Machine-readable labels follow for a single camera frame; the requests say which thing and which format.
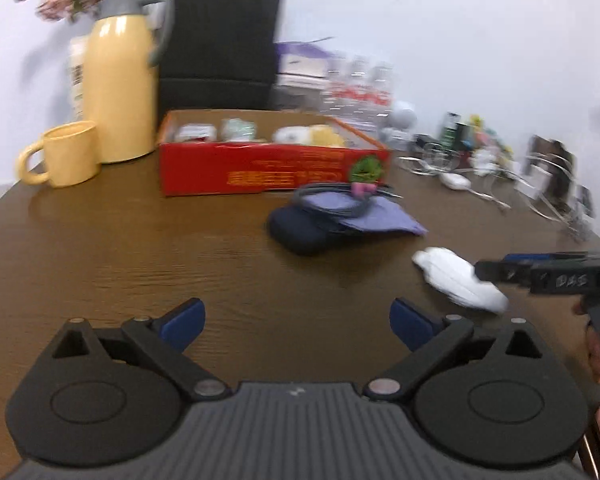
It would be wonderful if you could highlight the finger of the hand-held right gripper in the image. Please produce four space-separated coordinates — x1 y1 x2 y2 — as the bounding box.
474 259 533 287
501 252 589 265

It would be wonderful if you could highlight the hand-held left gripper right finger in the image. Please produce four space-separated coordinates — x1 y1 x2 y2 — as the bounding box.
362 297 543 403

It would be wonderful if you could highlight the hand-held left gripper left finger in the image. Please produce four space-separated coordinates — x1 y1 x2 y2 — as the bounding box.
50 297 231 403

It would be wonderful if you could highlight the white fluffy cloth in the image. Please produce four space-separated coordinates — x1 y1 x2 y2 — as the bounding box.
412 247 510 314

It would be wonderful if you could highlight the red cardboard box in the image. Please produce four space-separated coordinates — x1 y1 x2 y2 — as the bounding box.
157 108 392 197

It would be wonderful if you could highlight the person's right hand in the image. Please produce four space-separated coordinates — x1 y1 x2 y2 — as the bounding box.
574 302 600 387

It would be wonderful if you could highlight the purple cloth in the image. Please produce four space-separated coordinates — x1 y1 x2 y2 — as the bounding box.
300 192 429 237

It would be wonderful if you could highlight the colourful snack packet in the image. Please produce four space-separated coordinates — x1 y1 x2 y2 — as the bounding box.
467 114 514 162

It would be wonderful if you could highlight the dark blue pouch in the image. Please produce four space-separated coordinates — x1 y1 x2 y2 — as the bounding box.
267 205 342 256

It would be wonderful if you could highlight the green and black device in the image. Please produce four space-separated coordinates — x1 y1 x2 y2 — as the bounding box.
438 111 474 154

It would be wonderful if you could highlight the white robot toy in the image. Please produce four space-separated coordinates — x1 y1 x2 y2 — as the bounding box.
382 101 419 149

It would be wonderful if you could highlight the pale green packet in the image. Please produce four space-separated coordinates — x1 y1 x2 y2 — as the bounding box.
219 117 257 142

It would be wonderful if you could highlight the yellow mug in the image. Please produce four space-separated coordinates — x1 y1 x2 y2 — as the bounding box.
16 120 104 189

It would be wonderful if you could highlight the white and yellow plush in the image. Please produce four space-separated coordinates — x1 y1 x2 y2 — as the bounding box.
271 124 349 149

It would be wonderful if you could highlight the clear water bottle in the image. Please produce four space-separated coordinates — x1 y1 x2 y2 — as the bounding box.
373 60 397 111
326 56 354 111
351 55 376 112

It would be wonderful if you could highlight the yellow thermos jug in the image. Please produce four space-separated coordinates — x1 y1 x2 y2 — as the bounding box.
82 0 176 165

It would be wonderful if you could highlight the white printed packet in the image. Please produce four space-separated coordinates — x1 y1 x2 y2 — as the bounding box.
68 35 92 116

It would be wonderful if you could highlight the black paper bag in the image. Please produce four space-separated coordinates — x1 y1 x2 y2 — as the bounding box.
157 0 287 111

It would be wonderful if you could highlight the purple tissue pack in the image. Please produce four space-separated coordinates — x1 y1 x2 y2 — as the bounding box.
275 37 342 89

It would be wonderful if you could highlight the metal wire rack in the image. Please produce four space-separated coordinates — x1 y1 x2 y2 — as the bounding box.
522 134 597 242

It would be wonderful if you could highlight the white coiled cable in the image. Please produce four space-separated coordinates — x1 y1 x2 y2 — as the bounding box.
397 142 462 177

